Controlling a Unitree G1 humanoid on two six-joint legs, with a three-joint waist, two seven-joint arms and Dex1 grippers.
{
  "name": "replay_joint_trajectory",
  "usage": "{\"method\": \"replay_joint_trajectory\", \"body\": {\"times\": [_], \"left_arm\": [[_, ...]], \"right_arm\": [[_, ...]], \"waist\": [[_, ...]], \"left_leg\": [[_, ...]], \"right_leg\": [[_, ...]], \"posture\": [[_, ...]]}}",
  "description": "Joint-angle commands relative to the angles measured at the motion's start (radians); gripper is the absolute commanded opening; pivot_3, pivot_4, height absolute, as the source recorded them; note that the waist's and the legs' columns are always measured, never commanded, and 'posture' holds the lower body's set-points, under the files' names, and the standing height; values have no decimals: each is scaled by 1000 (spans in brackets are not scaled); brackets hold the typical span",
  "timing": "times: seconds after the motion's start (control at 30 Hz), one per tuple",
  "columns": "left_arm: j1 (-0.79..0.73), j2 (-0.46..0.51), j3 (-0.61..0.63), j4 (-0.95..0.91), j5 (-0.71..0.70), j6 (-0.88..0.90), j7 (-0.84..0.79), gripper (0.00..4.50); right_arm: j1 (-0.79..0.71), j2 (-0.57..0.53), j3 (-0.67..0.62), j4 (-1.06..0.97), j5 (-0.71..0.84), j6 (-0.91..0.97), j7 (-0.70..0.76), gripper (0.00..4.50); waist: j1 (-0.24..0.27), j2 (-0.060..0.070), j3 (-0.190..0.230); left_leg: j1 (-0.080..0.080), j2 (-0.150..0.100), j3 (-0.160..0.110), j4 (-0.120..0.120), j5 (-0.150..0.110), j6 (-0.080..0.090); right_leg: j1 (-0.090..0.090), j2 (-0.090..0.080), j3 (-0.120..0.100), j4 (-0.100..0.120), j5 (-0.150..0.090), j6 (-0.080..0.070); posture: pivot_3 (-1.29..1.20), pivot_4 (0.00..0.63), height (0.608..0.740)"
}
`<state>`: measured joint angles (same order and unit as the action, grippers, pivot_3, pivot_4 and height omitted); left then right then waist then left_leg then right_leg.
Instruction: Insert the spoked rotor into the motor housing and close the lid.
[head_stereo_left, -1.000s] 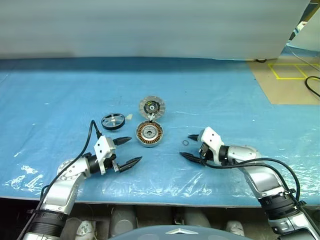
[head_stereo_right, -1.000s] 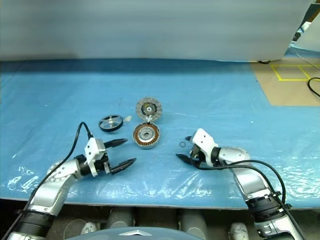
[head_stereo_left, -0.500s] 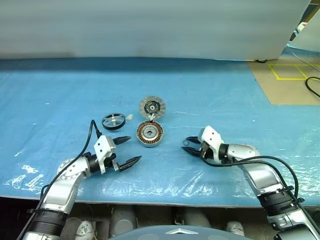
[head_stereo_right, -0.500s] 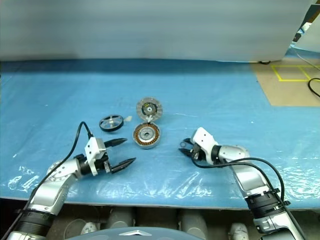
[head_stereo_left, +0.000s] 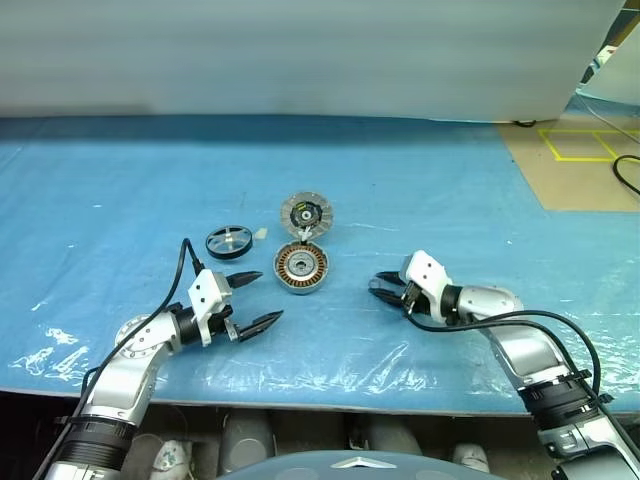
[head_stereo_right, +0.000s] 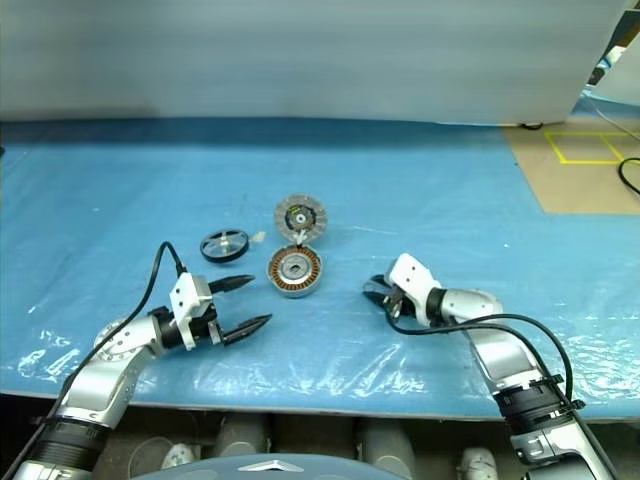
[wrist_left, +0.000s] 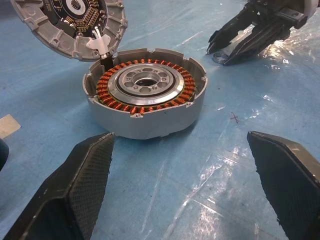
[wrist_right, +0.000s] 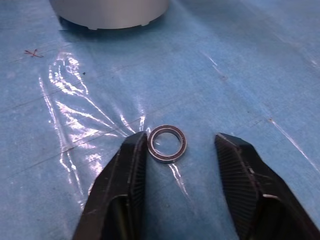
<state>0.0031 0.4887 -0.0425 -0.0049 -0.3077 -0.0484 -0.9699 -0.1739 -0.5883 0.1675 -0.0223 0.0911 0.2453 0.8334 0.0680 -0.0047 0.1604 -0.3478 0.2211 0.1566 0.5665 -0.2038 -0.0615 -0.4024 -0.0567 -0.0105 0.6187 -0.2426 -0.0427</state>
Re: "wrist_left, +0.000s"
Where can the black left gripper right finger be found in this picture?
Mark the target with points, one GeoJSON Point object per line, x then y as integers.
{"type": "Point", "coordinates": [292, 190]}

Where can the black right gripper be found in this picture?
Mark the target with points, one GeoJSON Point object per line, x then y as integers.
{"type": "Point", "coordinates": [280, 12]}

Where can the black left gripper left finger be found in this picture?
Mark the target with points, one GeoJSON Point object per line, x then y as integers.
{"type": "Point", "coordinates": [75, 195]}

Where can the gray motor housing copper windings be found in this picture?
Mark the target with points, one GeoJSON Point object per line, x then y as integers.
{"type": "Point", "coordinates": [150, 125]}

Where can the small white object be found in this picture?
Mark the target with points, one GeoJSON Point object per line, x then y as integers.
{"type": "Point", "coordinates": [62, 37]}

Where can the silver holed rotor disc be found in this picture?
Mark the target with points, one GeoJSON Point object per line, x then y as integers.
{"type": "Point", "coordinates": [172, 87]}

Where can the dark rounded object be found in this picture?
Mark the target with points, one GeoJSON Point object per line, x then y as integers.
{"type": "Point", "coordinates": [3, 155]}

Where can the beige tape piece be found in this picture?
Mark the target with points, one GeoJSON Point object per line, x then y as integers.
{"type": "Point", "coordinates": [8, 126]}

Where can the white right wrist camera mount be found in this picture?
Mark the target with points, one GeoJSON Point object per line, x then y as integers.
{"type": "Point", "coordinates": [313, 7]}

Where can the white plastic lid hinge bracket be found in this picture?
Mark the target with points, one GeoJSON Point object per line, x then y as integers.
{"type": "Point", "coordinates": [98, 43]}

